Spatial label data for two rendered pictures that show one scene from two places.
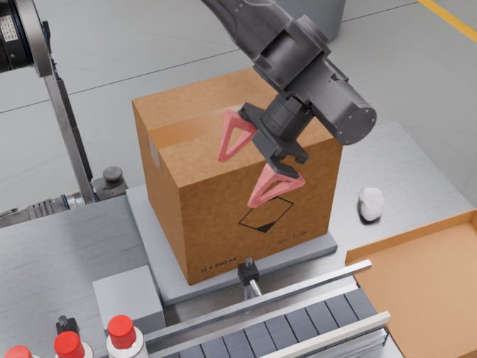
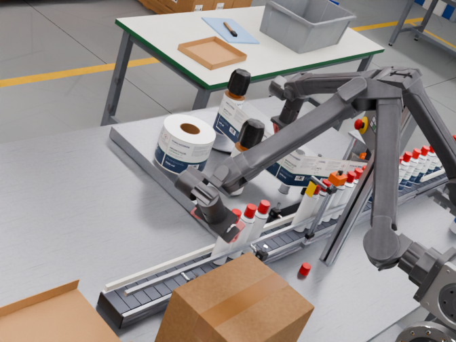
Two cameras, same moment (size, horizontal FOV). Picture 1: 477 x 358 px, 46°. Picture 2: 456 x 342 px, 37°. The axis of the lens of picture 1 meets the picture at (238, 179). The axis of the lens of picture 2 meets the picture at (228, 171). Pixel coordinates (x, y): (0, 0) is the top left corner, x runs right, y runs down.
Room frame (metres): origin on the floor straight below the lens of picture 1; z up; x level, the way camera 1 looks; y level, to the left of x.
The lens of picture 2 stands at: (1.76, -0.85, 2.24)
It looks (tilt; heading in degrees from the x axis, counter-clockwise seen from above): 31 degrees down; 146
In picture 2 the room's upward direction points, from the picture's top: 21 degrees clockwise
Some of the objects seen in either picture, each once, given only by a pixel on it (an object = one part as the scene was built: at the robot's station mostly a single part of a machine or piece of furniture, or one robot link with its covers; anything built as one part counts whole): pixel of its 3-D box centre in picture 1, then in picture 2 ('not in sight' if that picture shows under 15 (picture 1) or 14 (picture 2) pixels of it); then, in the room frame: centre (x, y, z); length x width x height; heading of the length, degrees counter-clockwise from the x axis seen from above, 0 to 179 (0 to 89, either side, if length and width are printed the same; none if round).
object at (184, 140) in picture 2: not in sight; (184, 144); (-0.18, 0.21, 0.95); 0.20 x 0.20 x 0.14
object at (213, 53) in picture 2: not in sight; (213, 52); (-1.32, 0.82, 0.82); 0.34 x 0.24 x 0.04; 121
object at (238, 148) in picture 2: not in sight; (243, 157); (-0.01, 0.36, 1.03); 0.09 x 0.09 x 0.30
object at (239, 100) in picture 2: not in sight; (232, 102); (-0.40, 0.48, 1.04); 0.09 x 0.09 x 0.29
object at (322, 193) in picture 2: not in sight; (316, 203); (0.21, 0.59, 0.98); 0.05 x 0.05 x 0.20
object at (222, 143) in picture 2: not in sight; (221, 131); (-0.40, 0.48, 0.89); 0.31 x 0.31 x 0.01
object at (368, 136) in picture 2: not in sight; (387, 122); (0.27, 0.66, 1.38); 0.17 x 0.10 x 0.19; 166
